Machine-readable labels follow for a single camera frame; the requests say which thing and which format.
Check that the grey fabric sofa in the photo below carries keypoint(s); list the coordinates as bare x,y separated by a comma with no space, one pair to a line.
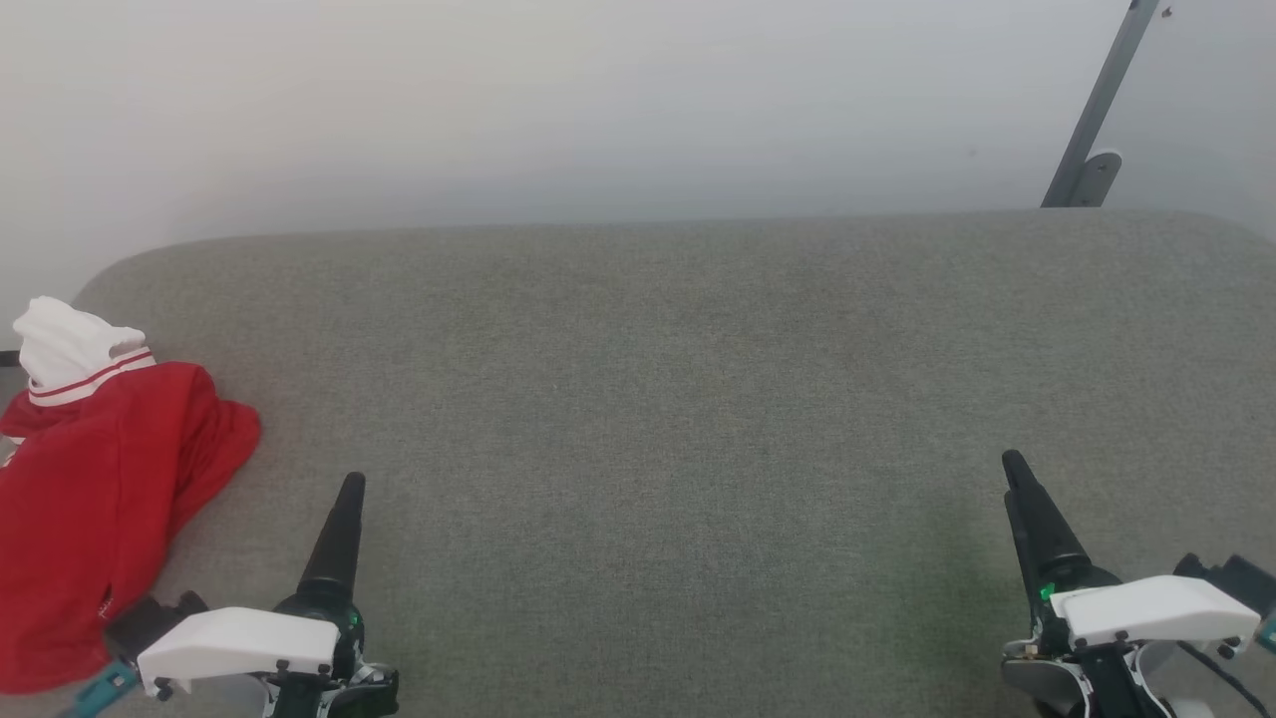
658,399

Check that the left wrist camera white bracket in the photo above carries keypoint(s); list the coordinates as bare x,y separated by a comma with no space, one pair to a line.
239,638

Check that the grey rounded pole bracket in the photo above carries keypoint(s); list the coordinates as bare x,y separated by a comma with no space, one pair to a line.
1100,178

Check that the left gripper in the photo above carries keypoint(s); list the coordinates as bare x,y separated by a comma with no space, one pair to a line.
349,688

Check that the red basketball jersey white sleeves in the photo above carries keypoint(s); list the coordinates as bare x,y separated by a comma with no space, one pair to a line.
90,499

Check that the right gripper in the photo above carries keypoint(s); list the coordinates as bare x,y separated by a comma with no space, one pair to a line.
1047,678

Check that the grey metal pole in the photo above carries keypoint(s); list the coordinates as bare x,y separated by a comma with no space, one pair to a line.
1102,100

